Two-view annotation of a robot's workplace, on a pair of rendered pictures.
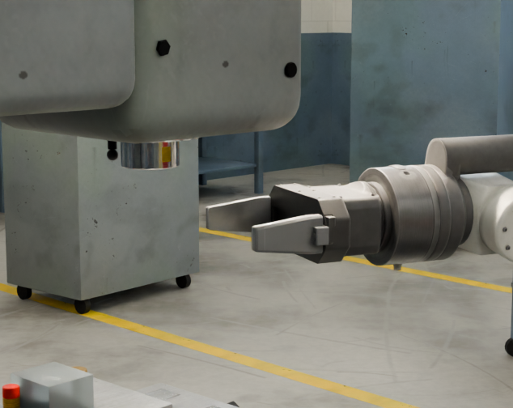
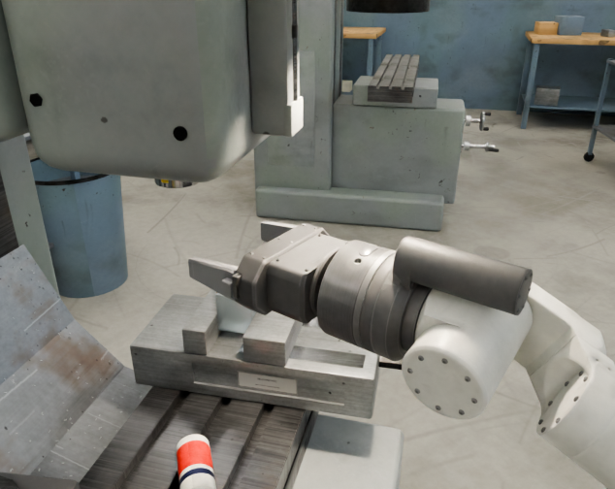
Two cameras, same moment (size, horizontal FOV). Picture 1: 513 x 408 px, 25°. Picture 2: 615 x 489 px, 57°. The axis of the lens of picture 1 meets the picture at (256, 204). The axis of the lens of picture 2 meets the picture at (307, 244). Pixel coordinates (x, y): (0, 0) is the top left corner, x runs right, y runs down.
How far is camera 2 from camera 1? 0.91 m
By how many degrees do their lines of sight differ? 58
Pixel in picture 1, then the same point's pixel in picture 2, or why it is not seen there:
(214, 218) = (265, 232)
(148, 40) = (25, 92)
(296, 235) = (214, 277)
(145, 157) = not seen: hidden behind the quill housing
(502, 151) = (469, 282)
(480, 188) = (423, 310)
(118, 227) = not seen: outside the picture
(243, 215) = not seen: hidden behind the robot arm
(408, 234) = (326, 321)
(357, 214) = (278, 282)
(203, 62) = (80, 115)
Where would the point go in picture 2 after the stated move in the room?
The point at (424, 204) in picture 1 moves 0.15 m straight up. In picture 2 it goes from (345, 301) to (352, 114)
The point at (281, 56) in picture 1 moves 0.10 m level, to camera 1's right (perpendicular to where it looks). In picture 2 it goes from (169, 118) to (217, 149)
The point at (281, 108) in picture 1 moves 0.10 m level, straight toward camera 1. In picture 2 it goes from (177, 168) to (48, 188)
